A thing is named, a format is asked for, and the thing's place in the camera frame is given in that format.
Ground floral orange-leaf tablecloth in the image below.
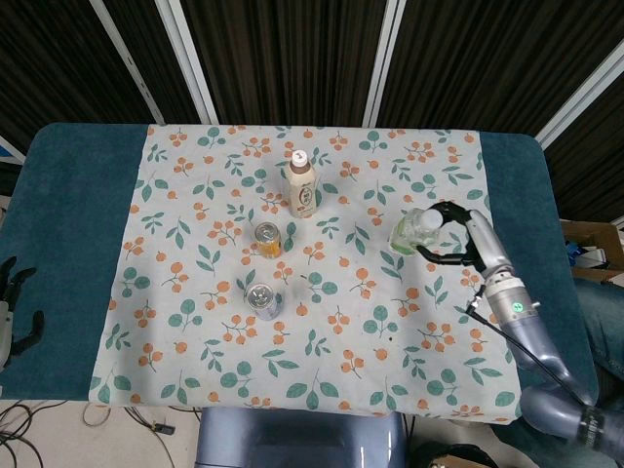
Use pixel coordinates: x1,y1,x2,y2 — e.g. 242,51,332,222
89,124,521,424

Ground orange drink can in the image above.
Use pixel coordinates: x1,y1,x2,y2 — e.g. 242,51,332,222
253,221,283,259

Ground blue white drink can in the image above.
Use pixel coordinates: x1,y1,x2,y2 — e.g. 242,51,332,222
244,282,284,322

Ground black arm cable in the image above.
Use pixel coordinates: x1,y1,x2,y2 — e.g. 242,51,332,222
465,285,595,407

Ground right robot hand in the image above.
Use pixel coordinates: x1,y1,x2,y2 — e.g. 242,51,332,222
415,198,516,282

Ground dark floor cables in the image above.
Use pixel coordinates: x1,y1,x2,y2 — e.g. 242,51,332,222
0,399,196,468

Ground blue-grey robot torso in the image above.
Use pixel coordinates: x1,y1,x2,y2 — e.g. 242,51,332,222
194,407,409,468

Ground teal table cover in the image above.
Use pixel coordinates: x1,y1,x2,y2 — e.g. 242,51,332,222
0,121,601,406

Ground cardboard box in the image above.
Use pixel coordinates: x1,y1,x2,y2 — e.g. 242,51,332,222
560,218,624,284

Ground clear plastic bottle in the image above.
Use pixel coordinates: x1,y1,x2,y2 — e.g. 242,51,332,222
388,207,452,256

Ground white frame post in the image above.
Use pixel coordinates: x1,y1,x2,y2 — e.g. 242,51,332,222
362,0,408,127
154,0,219,126
535,46,624,147
89,0,166,124

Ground milk tea plastic bottle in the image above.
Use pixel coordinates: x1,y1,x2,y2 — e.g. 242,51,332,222
281,149,323,219

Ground black floor object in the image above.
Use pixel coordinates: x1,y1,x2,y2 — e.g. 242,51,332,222
422,441,499,468

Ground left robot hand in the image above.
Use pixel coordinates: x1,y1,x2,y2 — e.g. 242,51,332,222
0,255,46,371

